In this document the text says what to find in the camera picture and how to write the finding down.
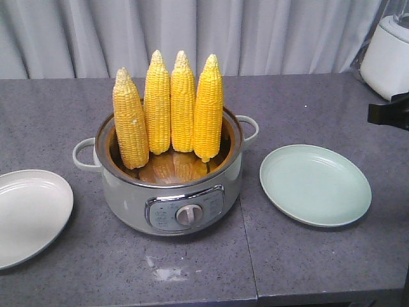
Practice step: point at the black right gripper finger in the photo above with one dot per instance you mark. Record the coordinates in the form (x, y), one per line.
(394, 114)

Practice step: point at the bright yellow corn cob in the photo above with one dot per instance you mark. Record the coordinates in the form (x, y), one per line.
(208, 111)

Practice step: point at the pale yellow corn cob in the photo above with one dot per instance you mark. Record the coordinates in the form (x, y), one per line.
(129, 121)

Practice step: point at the white rice cooker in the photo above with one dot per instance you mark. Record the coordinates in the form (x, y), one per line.
(385, 64)

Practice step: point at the mint green round plate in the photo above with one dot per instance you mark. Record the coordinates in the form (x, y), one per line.
(315, 186)

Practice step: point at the pale green electric pot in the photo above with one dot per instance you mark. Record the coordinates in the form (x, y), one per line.
(175, 193)

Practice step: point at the grey pleated curtain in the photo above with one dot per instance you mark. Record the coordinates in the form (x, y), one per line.
(84, 39)

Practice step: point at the white round plate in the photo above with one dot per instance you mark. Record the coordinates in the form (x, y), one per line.
(35, 207)

